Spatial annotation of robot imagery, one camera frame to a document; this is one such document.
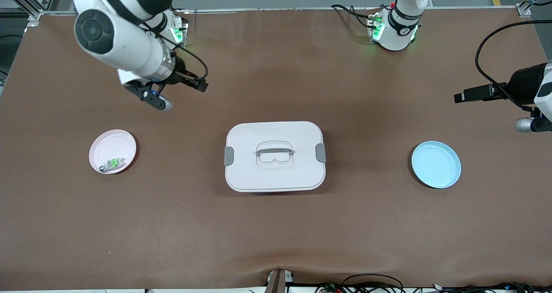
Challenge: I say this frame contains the green and grey switch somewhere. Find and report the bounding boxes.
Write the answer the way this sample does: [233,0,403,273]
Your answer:
[99,157,126,174]

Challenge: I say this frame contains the light blue round plate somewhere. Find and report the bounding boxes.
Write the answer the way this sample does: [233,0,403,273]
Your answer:
[411,140,462,189]

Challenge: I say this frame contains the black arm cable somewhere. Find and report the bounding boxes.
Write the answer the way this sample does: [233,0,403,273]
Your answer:
[475,19,552,112]
[170,45,209,81]

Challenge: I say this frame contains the grey clear box handle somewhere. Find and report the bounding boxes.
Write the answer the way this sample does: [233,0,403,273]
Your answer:
[256,145,295,158]

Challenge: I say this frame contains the aluminium frame corner post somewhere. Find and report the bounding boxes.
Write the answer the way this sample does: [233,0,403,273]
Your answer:
[515,0,552,18]
[0,0,59,26]

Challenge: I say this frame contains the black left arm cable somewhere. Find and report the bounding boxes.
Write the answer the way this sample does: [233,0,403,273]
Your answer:
[475,19,552,112]

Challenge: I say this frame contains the metal bracket post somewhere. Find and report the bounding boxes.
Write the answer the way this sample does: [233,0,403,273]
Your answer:
[264,268,286,293]

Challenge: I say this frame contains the pink round plate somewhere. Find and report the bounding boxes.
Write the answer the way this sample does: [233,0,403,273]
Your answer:
[88,129,138,175]

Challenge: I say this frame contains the black cable bundle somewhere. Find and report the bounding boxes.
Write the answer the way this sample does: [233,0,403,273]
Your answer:
[431,282,552,293]

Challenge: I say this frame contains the black base cables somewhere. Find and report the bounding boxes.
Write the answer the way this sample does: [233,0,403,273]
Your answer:
[330,3,381,31]

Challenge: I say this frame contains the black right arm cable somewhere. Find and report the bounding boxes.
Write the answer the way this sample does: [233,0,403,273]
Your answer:
[170,45,209,81]

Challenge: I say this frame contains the black looped cable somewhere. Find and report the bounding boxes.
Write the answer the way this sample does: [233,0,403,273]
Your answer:
[342,273,405,293]

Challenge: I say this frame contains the white lidded storage box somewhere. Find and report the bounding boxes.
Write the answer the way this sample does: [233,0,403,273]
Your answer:
[223,121,327,193]

